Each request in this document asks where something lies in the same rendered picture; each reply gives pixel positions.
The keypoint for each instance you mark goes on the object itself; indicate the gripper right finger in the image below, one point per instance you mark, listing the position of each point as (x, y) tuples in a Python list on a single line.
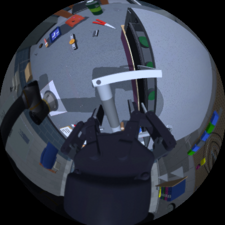
[(161, 133)]

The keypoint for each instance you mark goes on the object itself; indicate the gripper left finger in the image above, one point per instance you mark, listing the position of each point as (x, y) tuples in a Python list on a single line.
[(75, 137)]

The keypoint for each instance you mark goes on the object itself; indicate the orange round token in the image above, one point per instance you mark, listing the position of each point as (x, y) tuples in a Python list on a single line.
[(72, 41)]

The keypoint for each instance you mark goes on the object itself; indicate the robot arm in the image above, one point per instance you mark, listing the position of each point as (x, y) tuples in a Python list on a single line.
[(31, 98)]

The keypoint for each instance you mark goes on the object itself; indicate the black and grey key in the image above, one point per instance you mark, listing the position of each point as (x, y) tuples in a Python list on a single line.
[(169, 128)]

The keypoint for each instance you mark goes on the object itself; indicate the green coin cup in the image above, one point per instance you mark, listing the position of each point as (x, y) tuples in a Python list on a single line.
[(150, 64), (151, 95), (144, 41)]

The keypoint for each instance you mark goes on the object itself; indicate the grey cash drawer body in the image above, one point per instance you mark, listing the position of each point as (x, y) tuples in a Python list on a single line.
[(175, 70)]

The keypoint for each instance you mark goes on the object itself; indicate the small grey clip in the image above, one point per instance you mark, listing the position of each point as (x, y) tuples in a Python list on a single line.
[(95, 33)]

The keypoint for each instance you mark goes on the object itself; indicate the green paper cup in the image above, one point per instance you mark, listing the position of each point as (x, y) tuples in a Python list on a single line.
[(95, 8)]

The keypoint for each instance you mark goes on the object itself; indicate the clipboard with paper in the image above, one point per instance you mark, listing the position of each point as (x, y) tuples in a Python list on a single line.
[(66, 130)]

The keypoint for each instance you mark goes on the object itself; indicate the grey flat strip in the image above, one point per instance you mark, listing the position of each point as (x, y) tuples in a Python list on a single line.
[(143, 107)]

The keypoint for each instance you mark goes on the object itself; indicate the blue rounded container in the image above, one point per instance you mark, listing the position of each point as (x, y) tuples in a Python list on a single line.
[(49, 156)]

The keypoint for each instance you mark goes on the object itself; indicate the beige small box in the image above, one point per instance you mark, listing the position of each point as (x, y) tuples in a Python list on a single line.
[(56, 166)]

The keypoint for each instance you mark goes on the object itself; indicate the tan short cylinder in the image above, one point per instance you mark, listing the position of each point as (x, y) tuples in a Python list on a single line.
[(122, 126)]

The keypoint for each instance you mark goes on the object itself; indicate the magenta hanging tag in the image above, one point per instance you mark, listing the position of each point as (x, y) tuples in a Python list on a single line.
[(198, 167)]

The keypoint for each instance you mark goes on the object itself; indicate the yellow hanging tag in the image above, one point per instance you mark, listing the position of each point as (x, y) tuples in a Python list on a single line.
[(203, 161)]

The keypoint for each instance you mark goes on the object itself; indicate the brown pegboard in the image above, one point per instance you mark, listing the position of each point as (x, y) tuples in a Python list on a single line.
[(198, 175)]

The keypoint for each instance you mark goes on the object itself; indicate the shelf with coloured binders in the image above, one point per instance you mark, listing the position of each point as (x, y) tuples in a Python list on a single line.
[(175, 190)]

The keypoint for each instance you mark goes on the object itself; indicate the cardboard box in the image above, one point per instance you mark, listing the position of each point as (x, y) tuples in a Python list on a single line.
[(28, 72)]

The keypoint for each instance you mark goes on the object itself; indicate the small brown disc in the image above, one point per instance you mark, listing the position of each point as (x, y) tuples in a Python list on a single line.
[(41, 45)]

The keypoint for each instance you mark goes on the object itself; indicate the blue tablet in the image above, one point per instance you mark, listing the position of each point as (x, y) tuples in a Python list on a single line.
[(55, 34)]

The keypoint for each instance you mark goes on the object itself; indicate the red square pad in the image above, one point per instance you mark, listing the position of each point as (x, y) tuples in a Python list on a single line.
[(74, 20)]

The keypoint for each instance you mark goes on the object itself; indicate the red scissors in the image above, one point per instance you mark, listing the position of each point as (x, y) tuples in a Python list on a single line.
[(100, 22)]

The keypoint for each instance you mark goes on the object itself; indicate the brown board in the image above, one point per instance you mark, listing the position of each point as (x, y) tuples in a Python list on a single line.
[(63, 13)]

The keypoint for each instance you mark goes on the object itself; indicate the dark grey tray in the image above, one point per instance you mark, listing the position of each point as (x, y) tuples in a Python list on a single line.
[(79, 8)]

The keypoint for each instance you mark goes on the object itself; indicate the green wall bin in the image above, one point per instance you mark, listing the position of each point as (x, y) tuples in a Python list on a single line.
[(190, 152), (210, 128)]

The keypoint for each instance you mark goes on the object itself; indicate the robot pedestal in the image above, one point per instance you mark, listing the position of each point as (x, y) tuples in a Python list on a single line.
[(58, 105)]

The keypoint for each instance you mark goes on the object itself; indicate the blue wall bin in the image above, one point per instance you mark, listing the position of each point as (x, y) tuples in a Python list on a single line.
[(205, 136), (195, 148), (214, 117)]

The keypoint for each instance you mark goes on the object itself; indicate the white bar on grey post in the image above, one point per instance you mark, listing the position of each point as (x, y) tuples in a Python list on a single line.
[(105, 98)]

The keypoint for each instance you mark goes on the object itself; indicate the blue print wall sign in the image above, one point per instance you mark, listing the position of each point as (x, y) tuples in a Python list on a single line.
[(23, 137)]

